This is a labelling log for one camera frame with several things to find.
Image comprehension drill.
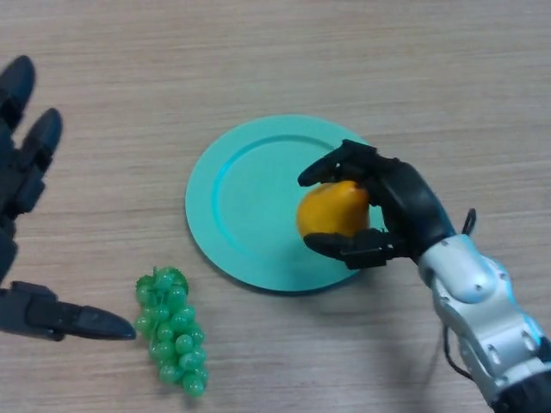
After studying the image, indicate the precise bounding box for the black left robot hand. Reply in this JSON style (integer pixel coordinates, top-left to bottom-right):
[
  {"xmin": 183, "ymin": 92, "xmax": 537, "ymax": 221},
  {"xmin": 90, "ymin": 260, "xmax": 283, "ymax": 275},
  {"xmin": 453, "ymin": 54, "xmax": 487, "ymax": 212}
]
[{"xmin": 0, "ymin": 54, "xmax": 138, "ymax": 342}]

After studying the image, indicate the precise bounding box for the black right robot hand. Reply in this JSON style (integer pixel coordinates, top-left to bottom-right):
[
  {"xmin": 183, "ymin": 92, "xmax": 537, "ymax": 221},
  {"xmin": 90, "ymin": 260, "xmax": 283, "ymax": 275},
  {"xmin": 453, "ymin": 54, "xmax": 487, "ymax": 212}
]
[{"xmin": 297, "ymin": 139, "xmax": 457, "ymax": 271}]

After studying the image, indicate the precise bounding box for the yellow pear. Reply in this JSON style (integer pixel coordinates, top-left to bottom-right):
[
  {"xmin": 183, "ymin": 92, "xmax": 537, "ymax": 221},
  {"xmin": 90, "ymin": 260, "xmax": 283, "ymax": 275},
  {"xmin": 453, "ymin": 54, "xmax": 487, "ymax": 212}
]
[{"xmin": 295, "ymin": 180, "xmax": 372, "ymax": 238}]

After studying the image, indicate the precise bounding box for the green round plate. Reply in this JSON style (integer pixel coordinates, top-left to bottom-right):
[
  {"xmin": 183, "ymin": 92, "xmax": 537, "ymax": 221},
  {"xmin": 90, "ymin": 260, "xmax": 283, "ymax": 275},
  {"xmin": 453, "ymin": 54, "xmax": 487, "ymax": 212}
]
[{"xmin": 184, "ymin": 114, "xmax": 391, "ymax": 297}]

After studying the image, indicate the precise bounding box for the green grape bunch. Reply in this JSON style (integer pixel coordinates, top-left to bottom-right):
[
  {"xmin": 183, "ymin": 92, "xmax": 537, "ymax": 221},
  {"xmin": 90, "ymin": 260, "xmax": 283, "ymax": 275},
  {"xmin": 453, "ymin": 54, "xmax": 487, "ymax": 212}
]
[{"xmin": 133, "ymin": 265, "xmax": 210, "ymax": 398}]

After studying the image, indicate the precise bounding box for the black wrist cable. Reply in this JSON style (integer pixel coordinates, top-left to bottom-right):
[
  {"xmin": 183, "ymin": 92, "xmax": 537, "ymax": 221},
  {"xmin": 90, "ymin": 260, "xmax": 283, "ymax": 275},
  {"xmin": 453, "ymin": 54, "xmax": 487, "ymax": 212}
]
[{"xmin": 441, "ymin": 208, "xmax": 478, "ymax": 382}]

